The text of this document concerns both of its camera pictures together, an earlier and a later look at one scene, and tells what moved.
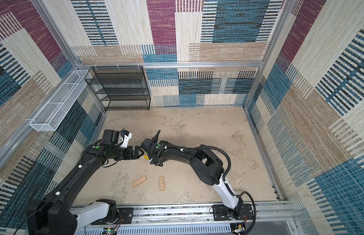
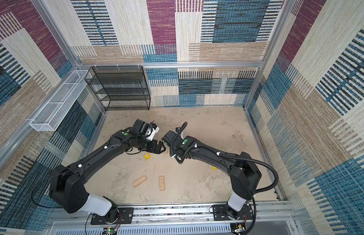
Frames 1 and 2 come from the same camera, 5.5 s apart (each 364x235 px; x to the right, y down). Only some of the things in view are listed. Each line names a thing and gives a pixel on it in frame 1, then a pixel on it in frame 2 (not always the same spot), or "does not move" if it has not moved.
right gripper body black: x=150 y=155 to x=170 y=151
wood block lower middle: x=162 y=184 does not move
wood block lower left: x=139 y=181 does not move
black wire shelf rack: x=121 y=88 does not move
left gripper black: x=130 y=155 to x=153 y=149
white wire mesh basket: x=50 y=117 does not move
